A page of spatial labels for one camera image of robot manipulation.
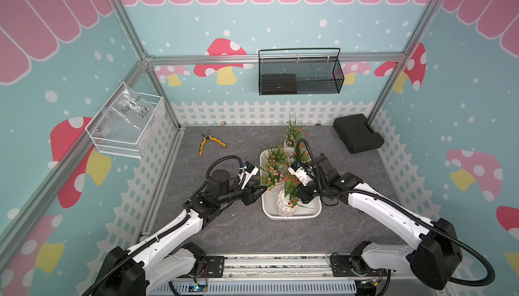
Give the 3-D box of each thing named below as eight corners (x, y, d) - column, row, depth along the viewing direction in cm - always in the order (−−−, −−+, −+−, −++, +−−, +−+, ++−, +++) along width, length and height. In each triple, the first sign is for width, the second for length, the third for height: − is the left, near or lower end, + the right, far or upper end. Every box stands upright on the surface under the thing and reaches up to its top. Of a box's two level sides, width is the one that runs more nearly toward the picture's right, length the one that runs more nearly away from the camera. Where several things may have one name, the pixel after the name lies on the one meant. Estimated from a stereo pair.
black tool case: (349, 154, 110) (353, 147, 104) (330, 124, 125) (333, 116, 119) (379, 148, 112) (385, 141, 107) (357, 119, 127) (361, 111, 122)
